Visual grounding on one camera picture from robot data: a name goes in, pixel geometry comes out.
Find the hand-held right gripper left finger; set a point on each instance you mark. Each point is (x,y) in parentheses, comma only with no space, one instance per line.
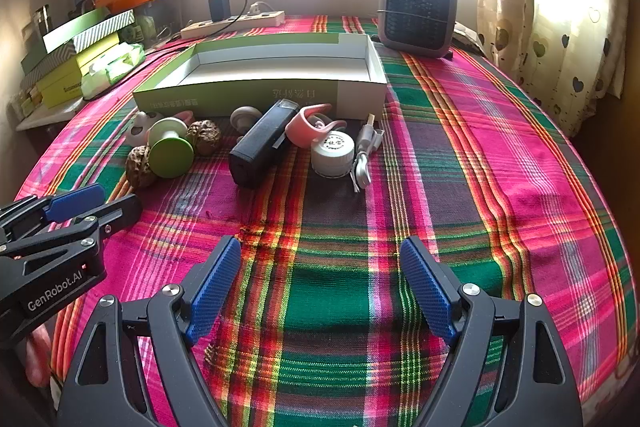
(215,287)

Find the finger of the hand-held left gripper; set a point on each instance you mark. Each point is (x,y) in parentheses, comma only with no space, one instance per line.
(75,202)
(122,209)

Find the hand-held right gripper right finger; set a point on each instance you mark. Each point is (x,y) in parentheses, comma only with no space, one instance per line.
(425,287)

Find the brown walnut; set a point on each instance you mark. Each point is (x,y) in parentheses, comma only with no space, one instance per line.
(205,137)
(140,167)

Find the green white spool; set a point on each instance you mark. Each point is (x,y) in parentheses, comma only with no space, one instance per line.
(172,154)

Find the white panda egg toy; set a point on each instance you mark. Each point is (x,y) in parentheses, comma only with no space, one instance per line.
(140,129)

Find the black rectangular device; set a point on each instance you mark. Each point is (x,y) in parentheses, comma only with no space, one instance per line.
(260,147)

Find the white round knob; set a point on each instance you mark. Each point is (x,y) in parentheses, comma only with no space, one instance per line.
(245,117)

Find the white round jar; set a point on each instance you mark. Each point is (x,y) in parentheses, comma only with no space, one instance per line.
(332,152)

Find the green white cardboard box tray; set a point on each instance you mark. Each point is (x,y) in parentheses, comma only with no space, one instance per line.
(280,67)

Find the white side table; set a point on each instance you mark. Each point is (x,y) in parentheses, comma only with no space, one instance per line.
(45,117)

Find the pink green plaid blanket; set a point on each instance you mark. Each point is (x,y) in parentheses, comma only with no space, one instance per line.
(450,157)

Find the green wet wipes pack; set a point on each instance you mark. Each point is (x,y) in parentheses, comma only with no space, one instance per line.
(112,67)

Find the green flat box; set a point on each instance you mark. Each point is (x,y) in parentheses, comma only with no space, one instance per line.
(70,32)

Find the green white striped box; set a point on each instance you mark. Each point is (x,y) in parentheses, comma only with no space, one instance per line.
(110,27)

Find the metal cup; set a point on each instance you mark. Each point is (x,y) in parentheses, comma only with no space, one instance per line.
(43,19)

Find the glass tank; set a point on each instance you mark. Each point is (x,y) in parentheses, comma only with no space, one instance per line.
(160,14)

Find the white power strip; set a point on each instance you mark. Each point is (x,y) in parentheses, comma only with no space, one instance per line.
(250,21)

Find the white plug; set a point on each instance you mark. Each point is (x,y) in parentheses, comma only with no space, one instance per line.
(256,8)

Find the grey space heater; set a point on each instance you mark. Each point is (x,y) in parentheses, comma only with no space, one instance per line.
(415,14)

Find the heart print curtain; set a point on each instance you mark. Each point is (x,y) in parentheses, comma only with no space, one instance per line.
(550,32)

